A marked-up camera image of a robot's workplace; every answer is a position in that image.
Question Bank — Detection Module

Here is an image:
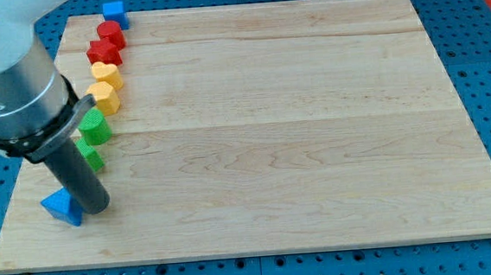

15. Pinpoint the green star block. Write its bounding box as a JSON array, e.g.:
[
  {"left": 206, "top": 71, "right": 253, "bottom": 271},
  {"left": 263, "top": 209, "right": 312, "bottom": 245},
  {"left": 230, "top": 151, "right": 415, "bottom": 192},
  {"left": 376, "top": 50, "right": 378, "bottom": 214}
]
[{"left": 75, "top": 137, "right": 105, "bottom": 171}]

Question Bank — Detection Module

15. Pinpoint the light wooden board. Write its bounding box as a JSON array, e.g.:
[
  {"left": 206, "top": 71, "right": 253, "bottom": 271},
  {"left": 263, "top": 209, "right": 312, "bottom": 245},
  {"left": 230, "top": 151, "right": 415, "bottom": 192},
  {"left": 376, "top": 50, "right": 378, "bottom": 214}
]
[{"left": 0, "top": 0, "right": 491, "bottom": 274}]

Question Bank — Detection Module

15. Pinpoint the yellow hexagon block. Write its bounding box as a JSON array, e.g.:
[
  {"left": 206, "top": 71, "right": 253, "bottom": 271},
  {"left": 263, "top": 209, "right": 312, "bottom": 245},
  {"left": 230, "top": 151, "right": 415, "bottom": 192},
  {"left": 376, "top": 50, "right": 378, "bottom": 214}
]
[{"left": 86, "top": 81, "right": 120, "bottom": 116}]

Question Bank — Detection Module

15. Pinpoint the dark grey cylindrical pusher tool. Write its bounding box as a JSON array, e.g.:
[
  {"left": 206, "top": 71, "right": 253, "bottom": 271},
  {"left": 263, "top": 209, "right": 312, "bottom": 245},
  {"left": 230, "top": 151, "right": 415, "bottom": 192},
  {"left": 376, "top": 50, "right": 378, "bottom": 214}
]
[{"left": 44, "top": 138, "right": 111, "bottom": 215}]

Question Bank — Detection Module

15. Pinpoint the red star block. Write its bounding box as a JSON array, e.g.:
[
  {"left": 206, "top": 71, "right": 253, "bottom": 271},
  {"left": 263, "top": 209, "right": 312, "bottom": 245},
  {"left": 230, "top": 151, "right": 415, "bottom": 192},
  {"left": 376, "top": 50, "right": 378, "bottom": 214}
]
[{"left": 86, "top": 38, "right": 123, "bottom": 66}]

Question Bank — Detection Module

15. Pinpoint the blue cube block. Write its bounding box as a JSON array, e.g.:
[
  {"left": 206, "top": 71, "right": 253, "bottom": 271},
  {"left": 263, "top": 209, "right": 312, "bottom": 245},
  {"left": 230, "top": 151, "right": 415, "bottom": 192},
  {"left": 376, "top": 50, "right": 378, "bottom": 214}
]
[{"left": 102, "top": 1, "right": 130, "bottom": 30}]

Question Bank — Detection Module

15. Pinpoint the red cylinder block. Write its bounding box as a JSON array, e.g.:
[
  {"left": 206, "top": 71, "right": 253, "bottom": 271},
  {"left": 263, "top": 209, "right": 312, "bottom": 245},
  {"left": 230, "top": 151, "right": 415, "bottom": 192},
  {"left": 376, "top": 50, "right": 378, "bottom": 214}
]
[{"left": 96, "top": 20, "right": 126, "bottom": 50}]

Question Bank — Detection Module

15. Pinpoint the blue triangle block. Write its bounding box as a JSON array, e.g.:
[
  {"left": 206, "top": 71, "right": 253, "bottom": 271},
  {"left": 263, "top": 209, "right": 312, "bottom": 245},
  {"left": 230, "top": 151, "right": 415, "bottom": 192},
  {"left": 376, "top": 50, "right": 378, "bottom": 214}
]
[{"left": 41, "top": 188, "right": 84, "bottom": 227}]

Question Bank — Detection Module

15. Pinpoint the yellow heart block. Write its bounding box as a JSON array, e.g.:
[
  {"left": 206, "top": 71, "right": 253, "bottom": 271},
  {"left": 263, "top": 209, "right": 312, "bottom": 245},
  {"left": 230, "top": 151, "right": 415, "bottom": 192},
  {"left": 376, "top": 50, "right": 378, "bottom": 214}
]
[{"left": 91, "top": 61, "right": 124, "bottom": 90}]

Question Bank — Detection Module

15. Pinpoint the green cylinder block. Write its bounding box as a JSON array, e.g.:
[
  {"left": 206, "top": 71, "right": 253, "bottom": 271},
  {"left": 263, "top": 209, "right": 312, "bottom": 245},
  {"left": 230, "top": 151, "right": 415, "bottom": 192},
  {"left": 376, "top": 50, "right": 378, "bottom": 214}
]
[{"left": 78, "top": 108, "right": 112, "bottom": 145}]

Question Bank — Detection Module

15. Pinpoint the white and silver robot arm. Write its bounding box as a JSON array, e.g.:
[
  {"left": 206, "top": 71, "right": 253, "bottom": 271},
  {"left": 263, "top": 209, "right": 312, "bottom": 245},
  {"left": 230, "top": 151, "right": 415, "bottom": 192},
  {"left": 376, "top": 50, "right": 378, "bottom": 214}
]
[{"left": 0, "top": 0, "right": 93, "bottom": 163}]

